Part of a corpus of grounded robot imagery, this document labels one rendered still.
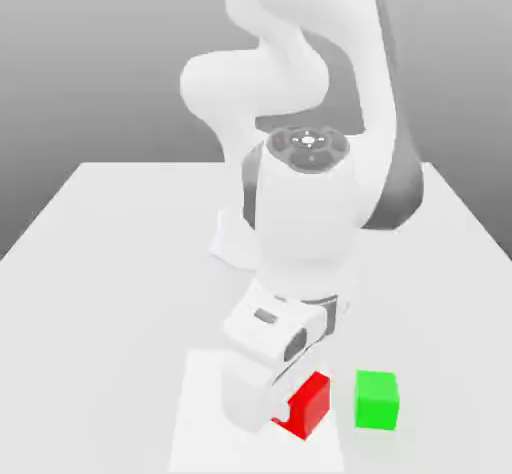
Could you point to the small green cube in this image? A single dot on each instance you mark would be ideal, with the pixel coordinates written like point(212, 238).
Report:
point(376, 400)

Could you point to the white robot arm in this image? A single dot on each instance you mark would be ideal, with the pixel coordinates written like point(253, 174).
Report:
point(304, 210)

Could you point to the small red cube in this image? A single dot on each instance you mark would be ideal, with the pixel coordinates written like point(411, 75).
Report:
point(310, 406)

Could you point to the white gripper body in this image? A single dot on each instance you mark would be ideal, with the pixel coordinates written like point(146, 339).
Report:
point(248, 398)

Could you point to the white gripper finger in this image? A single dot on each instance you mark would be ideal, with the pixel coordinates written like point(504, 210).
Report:
point(282, 412)

